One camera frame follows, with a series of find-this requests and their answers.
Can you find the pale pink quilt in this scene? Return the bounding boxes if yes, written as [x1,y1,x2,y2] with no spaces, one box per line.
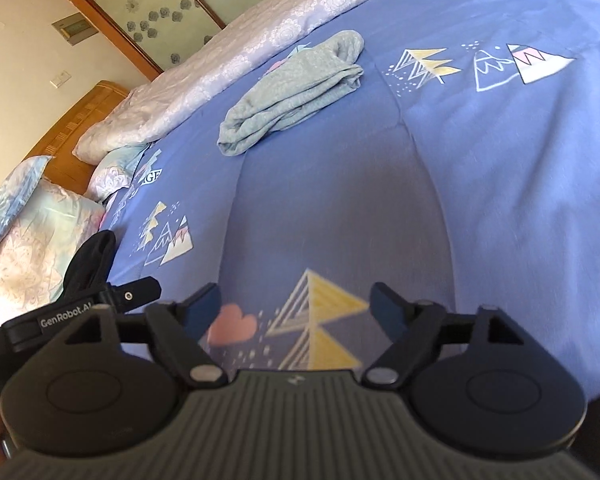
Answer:
[73,0,600,165]

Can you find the blue floral pillow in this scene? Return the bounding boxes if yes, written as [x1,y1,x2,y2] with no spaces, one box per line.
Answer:
[0,155,52,243]

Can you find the black folded garment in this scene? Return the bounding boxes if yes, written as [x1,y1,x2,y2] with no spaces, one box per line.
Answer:
[58,230,117,301]

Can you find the pink floral pillow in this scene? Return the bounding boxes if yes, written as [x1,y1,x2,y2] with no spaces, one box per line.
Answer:
[0,180,105,325]

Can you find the blue patterned bed cover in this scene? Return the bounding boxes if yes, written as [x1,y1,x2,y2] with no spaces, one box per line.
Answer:
[105,0,600,398]

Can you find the wooden headboard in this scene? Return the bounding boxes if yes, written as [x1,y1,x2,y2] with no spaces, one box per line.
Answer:
[27,80,129,195]

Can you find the grey wall panel box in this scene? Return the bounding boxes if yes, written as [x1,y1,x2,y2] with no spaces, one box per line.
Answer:
[52,12,98,46]

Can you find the grey pants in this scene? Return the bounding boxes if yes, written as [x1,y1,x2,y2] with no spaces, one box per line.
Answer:
[216,30,365,157]

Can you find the white wall switch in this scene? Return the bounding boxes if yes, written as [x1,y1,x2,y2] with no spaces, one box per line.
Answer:
[50,70,71,89]

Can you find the small floral pillow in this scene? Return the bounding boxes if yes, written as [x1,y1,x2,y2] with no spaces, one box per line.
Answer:
[84,144,148,203]

